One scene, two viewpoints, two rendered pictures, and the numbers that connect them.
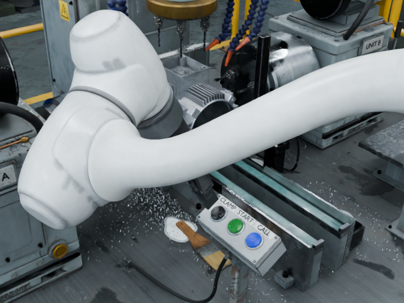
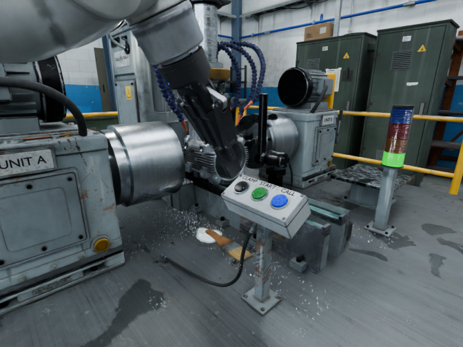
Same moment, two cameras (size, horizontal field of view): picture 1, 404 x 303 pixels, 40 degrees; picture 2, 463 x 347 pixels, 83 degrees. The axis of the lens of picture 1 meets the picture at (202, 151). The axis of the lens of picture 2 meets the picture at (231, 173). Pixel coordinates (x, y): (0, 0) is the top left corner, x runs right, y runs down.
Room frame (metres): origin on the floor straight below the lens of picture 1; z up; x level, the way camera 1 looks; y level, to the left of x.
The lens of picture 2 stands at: (0.32, 0.01, 1.26)
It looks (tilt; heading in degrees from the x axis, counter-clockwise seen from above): 17 degrees down; 358
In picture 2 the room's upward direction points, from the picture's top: straight up
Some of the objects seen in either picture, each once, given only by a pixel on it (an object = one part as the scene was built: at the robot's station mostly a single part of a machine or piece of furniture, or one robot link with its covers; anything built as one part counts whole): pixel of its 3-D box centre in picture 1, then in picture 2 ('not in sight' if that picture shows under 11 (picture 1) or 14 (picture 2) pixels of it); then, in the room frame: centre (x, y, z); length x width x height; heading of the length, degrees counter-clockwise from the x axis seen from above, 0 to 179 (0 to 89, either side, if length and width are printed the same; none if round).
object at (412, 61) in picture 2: not in sight; (400, 113); (3.69, -2.29, 0.98); 0.72 x 0.49 x 1.96; 40
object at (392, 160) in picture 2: not in sight; (393, 158); (1.12, -0.54, 1.05); 0.06 x 0.06 x 0.04
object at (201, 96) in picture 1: (190, 113); (214, 155); (1.34, 0.03, 1.01); 0.20 x 0.19 x 0.19; 40
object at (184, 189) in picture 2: not in sight; (182, 193); (1.33, 0.16, 0.86); 0.07 x 0.06 x 0.12; 130
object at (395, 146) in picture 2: not in sight; (395, 144); (1.12, -0.54, 1.10); 0.06 x 0.06 x 0.04
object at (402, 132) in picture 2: not in sight; (398, 130); (1.12, -0.54, 1.14); 0.06 x 0.06 x 0.04
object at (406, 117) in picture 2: not in sight; (401, 115); (1.12, -0.54, 1.19); 0.06 x 0.06 x 0.04
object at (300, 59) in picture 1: (275, 75); (269, 139); (1.56, -0.22, 1.04); 0.41 x 0.25 x 0.25; 130
